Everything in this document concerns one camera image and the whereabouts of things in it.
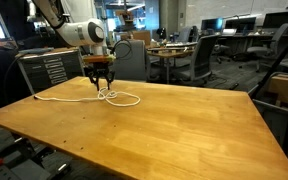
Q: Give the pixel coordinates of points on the black drawer cabinet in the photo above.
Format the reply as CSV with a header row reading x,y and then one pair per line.
x,y
42,71

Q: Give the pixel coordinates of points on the orange black bar clamp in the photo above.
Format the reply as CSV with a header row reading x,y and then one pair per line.
x,y
18,161

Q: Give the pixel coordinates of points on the round wooden table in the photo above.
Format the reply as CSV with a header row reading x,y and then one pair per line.
x,y
172,50

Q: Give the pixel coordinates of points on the cardboard box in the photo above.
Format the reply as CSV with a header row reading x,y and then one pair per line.
x,y
279,85

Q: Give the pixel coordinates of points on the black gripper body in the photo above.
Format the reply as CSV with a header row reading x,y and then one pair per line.
x,y
101,69

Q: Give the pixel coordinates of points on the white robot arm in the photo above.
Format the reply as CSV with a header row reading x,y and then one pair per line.
x,y
76,22

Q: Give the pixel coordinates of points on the yellow wrist camera mount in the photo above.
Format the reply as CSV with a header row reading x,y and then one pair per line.
x,y
98,58

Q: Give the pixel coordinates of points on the dark swivel office chair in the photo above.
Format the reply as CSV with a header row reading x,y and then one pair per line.
x,y
199,67

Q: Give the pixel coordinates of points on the grey fabric chair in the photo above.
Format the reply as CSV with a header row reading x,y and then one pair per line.
x,y
130,60

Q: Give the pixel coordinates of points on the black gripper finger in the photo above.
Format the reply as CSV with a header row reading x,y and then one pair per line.
x,y
108,80
97,83

